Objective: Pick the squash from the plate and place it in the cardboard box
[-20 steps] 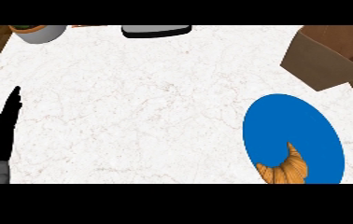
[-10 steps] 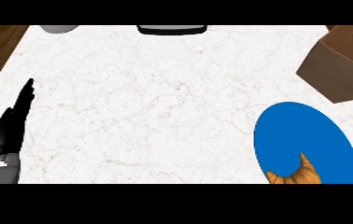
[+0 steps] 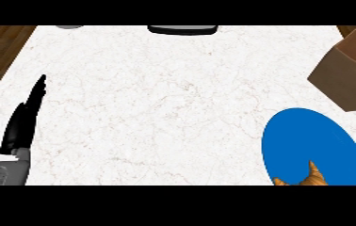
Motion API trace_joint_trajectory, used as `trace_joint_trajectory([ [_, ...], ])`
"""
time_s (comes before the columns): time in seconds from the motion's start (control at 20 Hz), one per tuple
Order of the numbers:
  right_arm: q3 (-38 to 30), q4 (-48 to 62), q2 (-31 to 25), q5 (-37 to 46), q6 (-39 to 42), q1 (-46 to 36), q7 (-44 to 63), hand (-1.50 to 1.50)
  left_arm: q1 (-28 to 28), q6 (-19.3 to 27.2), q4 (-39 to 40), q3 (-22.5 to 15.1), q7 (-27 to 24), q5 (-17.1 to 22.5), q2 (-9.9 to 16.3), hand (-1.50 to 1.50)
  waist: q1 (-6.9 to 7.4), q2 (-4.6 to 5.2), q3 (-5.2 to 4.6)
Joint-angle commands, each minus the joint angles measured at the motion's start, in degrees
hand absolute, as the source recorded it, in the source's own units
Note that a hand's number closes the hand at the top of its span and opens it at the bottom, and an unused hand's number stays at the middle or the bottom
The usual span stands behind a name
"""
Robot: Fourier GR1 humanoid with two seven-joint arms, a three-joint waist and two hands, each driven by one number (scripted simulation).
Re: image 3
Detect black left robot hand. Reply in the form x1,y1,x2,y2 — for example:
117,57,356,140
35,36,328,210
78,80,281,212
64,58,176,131
0,73,49,156

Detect blue plate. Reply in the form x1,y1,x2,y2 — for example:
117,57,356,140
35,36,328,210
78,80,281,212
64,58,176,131
260,107,356,186

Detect brown cardboard box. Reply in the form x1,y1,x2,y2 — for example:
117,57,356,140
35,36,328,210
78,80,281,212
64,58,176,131
306,28,356,113

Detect grey round object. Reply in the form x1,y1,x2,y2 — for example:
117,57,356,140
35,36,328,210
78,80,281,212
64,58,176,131
55,24,84,30

